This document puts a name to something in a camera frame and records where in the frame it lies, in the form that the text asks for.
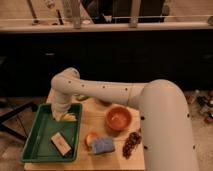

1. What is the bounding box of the red yellow apple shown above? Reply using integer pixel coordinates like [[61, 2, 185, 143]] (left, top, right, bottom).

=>
[[85, 132, 98, 147]]

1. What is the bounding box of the dark red small bowl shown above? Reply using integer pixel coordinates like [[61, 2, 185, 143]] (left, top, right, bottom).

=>
[[99, 100, 112, 107]]

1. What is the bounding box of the yellow banana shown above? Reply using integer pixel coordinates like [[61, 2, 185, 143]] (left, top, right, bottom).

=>
[[62, 113, 76, 122]]

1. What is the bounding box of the tan wooden block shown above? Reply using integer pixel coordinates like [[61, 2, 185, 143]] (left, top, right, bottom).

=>
[[51, 132, 72, 156]]

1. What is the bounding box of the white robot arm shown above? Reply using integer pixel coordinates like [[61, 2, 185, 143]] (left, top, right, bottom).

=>
[[51, 68, 199, 171]]

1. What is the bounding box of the black chair base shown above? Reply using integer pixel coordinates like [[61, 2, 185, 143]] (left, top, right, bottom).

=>
[[0, 100, 38, 141]]

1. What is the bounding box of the orange bowl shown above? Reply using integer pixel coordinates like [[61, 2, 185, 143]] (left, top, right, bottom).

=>
[[105, 106, 132, 131]]

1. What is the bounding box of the dark grape bunch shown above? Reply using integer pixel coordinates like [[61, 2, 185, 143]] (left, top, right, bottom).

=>
[[122, 132, 142, 159]]

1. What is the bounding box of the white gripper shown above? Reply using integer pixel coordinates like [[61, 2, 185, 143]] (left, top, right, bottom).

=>
[[51, 91, 71, 121]]

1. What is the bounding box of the blue sponge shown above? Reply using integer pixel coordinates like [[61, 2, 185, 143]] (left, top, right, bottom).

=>
[[92, 137, 115, 155]]

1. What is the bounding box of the green plastic tray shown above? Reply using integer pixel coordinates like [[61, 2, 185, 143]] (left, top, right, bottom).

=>
[[21, 103, 82, 163]]

